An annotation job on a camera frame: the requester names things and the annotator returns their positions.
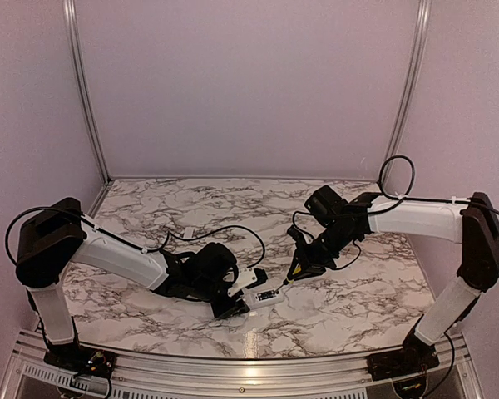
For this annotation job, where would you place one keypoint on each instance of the left aluminium frame post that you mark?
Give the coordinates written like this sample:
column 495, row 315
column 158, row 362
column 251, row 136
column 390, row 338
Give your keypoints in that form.
column 70, row 15

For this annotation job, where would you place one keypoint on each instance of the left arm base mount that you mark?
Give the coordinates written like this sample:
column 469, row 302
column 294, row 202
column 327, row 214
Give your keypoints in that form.
column 82, row 360

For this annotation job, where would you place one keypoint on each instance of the yellow handled screwdriver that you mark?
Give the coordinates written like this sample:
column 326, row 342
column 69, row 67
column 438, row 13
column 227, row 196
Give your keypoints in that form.
column 294, row 275

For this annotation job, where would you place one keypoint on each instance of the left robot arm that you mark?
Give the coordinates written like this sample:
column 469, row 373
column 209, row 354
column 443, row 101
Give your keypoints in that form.
column 53, row 237

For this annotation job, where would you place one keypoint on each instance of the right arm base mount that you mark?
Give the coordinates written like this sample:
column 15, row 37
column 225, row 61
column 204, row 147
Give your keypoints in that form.
column 399, row 363

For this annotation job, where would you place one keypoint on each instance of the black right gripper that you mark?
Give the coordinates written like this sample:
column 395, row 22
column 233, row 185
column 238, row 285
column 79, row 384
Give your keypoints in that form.
column 313, row 268

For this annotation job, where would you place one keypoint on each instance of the right aluminium frame post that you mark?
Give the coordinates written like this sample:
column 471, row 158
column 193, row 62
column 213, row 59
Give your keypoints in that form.
column 424, row 8

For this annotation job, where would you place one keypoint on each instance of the white battery cover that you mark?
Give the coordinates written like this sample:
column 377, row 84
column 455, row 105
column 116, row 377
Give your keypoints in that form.
column 188, row 233

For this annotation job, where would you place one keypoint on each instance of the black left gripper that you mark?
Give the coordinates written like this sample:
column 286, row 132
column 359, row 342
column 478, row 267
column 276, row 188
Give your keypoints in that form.
column 234, row 307

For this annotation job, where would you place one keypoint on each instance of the white remote control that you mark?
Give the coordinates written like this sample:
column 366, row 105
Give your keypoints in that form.
column 263, row 299

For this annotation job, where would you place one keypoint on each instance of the front aluminium rail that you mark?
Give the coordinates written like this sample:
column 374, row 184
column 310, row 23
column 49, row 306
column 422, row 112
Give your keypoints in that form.
column 145, row 375

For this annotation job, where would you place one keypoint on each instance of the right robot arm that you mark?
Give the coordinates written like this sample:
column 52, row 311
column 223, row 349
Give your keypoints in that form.
column 472, row 224

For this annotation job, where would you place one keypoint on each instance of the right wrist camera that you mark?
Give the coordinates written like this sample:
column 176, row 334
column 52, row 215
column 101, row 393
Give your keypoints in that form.
column 298, row 237

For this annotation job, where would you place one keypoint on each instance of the aluminium frame post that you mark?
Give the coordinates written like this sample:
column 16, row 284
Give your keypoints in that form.
column 424, row 8
column 70, row 15

